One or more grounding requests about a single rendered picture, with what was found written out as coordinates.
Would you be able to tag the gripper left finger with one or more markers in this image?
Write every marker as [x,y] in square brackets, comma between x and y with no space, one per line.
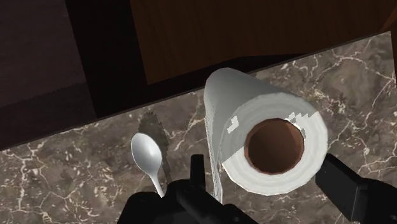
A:
[198,198]

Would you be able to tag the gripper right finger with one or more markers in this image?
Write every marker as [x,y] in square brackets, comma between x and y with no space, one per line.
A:
[350,192]

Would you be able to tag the white plastic spoon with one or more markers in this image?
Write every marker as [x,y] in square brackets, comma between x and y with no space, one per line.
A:
[147,153]

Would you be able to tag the white paper towel roll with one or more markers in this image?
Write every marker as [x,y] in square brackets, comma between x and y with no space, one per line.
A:
[248,130]

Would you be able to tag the brown wooden cabinet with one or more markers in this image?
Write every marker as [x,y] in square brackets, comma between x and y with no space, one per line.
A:
[217,34]

